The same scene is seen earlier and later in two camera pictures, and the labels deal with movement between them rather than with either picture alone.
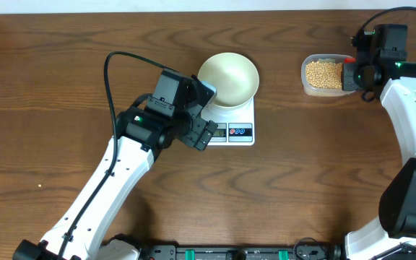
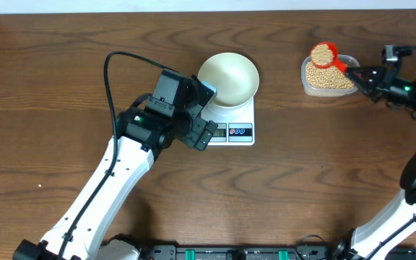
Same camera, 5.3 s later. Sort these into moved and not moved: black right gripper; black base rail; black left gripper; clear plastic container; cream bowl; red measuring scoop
Moved: black right gripper; red measuring scoop
Not moved: black base rail; cream bowl; black left gripper; clear plastic container
